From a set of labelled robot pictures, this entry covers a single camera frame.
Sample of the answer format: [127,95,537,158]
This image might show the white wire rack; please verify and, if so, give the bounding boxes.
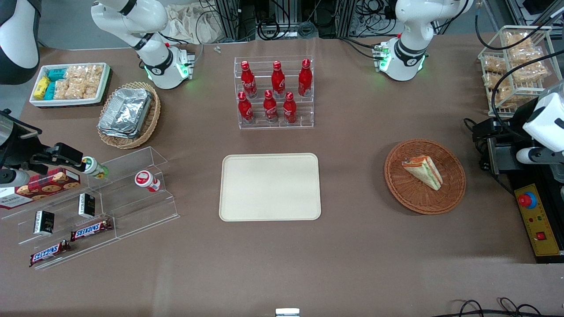
[478,25,554,118]

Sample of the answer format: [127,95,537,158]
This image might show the clear acrylic stepped shelf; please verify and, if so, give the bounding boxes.
[0,146,181,270]

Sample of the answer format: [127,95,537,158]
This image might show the yellow snack pack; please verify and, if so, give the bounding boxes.
[34,77,51,100]

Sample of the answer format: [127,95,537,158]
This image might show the clear acrylic bottle rack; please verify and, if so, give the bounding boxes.
[234,56,315,130]

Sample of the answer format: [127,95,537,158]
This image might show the triangular sandwich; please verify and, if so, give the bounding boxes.
[401,156,443,191]

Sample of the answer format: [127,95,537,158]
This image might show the white rectangular snack bin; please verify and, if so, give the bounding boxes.
[29,62,111,108]

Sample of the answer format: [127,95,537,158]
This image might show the green lid yogurt cup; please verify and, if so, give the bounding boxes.
[82,157,109,179]

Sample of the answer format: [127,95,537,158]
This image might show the black base cables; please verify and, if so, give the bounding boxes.
[338,37,385,60]

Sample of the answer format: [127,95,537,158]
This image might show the yellow black emergency stop box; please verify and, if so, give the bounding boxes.
[507,170,564,264]

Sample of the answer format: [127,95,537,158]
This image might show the red plaid cookie box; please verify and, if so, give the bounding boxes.
[0,168,82,210]

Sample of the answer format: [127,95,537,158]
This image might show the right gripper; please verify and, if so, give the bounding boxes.
[0,110,85,174]

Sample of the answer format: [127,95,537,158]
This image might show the stack of foil trays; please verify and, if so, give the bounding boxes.
[97,88,153,140]

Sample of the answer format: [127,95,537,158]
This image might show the red lid yogurt cup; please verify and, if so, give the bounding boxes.
[134,170,161,193]

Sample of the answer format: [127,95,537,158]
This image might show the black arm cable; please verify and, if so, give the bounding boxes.
[475,0,564,52]
[491,51,564,129]

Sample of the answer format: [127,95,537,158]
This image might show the light wicker basket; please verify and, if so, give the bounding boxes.
[96,81,161,150]

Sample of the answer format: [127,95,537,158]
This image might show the brown wicker basket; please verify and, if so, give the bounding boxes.
[384,139,467,216]

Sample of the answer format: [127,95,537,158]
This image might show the red cola bottle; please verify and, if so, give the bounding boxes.
[271,60,286,99]
[282,91,298,124]
[263,89,279,123]
[240,60,258,99]
[298,58,313,98]
[237,91,256,124]

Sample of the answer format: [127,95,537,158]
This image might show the black coiled cable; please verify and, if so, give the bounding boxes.
[257,19,281,41]

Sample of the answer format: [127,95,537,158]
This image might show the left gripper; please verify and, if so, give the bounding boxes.
[473,102,536,174]

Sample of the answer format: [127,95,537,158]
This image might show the cream plastic tray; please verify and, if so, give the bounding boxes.
[219,153,322,221]

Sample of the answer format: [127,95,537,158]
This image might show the black floor cables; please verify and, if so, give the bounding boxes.
[441,298,564,317]

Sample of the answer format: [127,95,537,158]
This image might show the Snickers chocolate bar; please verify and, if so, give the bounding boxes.
[29,240,71,268]
[70,219,113,242]

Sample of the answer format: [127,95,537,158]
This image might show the small black white box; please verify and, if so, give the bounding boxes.
[33,210,56,235]
[78,193,96,219]

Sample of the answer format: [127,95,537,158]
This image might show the white cloth bag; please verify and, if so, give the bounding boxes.
[166,3,221,45]

